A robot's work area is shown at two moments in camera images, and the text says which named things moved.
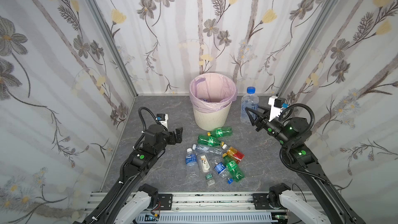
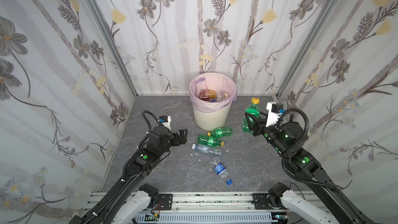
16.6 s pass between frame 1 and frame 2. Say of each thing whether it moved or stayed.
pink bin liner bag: stayed
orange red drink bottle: moved
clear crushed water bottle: stayed
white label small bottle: moved
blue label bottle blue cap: stayed
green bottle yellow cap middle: stayed
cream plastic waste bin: stayed
